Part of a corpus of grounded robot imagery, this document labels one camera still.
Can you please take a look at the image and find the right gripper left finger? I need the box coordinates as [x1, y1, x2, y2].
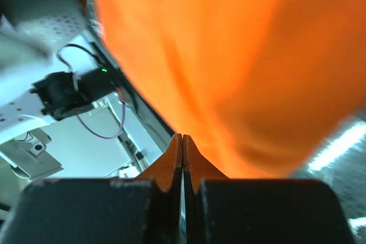
[134, 134, 182, 243]

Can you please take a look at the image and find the orange t shirt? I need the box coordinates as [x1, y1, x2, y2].
[94, 0, 365, 178]

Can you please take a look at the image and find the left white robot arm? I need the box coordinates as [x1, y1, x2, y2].
[1, 0, 118, 143]

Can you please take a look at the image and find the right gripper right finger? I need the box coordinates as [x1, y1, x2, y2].
[182, 135, 229, 243]

